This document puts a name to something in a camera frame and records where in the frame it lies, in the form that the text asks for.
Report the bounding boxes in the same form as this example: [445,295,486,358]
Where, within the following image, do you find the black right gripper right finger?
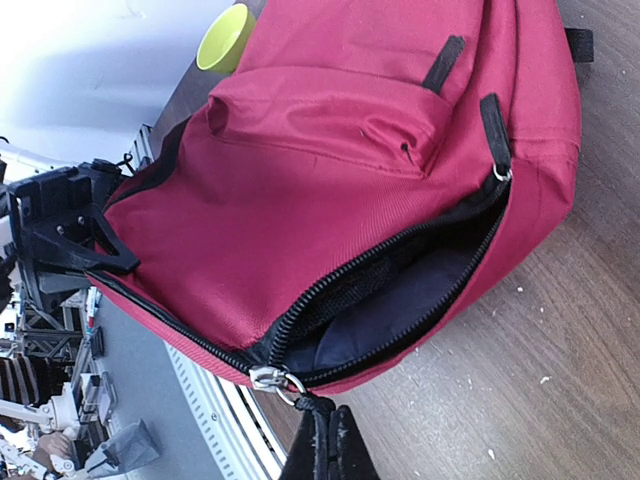
[329,405,380,480]

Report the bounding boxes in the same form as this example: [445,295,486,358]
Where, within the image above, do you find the red student backpack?
[89,1,581,394]

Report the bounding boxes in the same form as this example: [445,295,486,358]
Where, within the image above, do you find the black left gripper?
[1,159,140,305]

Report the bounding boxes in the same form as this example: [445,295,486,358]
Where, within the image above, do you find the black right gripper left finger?
[282,407,333,480]

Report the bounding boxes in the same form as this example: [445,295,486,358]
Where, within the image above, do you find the lime green bowl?
[196,3,257,74]

